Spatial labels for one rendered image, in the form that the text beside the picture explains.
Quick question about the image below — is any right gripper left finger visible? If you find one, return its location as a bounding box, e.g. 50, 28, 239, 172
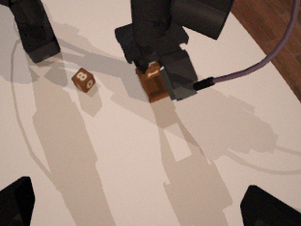
0, 176, 35, 226

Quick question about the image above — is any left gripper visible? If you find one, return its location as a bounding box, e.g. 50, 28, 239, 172
115, 11, 199, 90

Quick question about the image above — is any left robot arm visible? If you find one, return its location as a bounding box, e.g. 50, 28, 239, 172
0, 0, 234, 101

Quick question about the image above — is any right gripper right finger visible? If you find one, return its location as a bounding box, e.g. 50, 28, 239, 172
240, 185, 301, 226

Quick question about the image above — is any brown rectangular tray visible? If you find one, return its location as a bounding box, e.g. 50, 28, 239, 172
135, 69, 169, 103

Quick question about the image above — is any brown number cube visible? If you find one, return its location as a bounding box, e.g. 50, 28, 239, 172
71, 68, 96, 93
143, 61, 160, 80

